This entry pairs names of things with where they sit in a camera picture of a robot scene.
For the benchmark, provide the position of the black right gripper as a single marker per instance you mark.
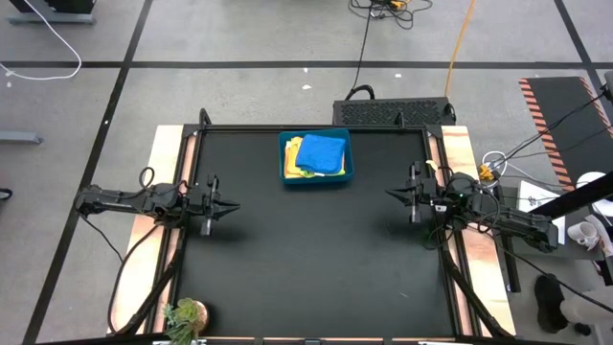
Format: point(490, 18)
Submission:
point(421, 191)

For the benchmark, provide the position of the grey desk foot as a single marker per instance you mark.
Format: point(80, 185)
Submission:
point(52, 19)

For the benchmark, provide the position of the blue microfiber towel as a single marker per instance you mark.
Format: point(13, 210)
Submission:
point(321, 153)

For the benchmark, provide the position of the black mat striped edges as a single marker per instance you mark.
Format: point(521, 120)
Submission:
point(555, 100)

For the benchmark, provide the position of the white paper sheet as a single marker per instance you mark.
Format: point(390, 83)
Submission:
point(534, 194)

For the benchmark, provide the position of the white mug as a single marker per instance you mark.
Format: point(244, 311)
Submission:
point(584, 235)

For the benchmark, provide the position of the green microfiber towel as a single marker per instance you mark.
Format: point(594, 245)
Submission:
point(330, 173)

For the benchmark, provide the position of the teal plastic bin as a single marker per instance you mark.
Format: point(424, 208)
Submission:
point(348, 148)

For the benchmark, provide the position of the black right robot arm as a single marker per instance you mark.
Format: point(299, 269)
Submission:
point(503, 215)

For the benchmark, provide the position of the black stand beam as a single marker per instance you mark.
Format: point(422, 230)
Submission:
point(570, 199)

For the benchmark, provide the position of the black perforated computer case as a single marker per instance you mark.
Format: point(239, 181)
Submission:
point(392, 112)

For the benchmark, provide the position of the person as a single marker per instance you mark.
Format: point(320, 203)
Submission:
point(551, 302)

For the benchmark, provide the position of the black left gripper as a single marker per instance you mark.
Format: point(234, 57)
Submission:
point(206, 203)

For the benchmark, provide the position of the yellow tape tag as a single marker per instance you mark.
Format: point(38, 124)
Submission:
point(432, 165)

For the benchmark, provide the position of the small potted plant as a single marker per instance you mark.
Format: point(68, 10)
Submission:
point(184, 321)

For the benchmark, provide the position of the black metal table frame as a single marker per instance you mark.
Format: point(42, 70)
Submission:
point(230, 128)

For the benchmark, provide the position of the white round cap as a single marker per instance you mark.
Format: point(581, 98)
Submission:
point(591, 178)

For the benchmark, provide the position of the grey floor bar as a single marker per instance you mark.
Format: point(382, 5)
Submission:
point(19, 138)

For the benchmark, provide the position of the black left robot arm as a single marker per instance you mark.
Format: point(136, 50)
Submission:
point(124, 203)

